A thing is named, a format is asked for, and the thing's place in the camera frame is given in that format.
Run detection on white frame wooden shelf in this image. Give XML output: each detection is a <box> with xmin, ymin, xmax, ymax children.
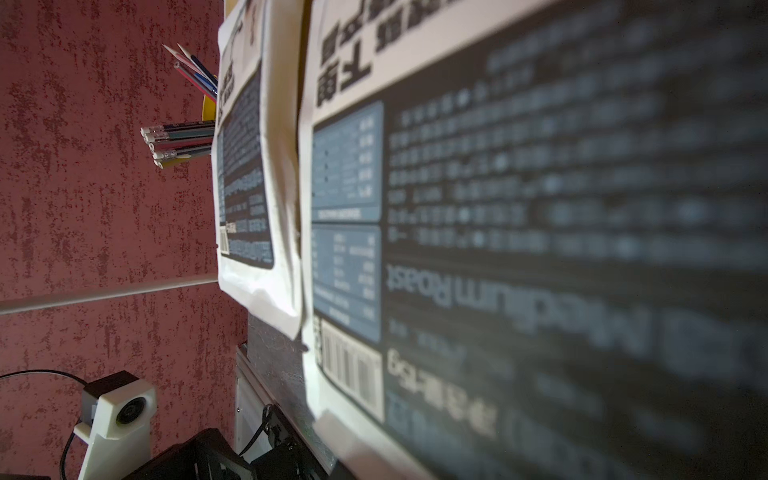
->
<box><xmin>1</xmin><ymin>1</ymin><xmax>223</xmax><ymax>313</ymax></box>

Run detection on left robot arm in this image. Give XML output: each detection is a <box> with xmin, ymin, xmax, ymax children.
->
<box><xmin>124</xmin><ymin>428</ymin><xmax>256</xmax><ymax>480</ymax></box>

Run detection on yellow pen bucket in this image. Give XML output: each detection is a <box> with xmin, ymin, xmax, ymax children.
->
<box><xmin>201</xmin><ymin>95</ymin><xmax>217</xmax><ymax>121</ymax></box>

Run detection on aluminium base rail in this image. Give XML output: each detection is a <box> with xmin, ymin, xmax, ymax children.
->
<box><xmin>234</xmin><ymin>343</ymin><xmax>336</xmax><ymax>473</ymax></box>

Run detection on pens in bucket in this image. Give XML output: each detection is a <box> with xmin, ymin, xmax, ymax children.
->
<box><xmin>139</xmin><ymin>43</ymin><xmax>220</xmax><ymax>170</ymax></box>

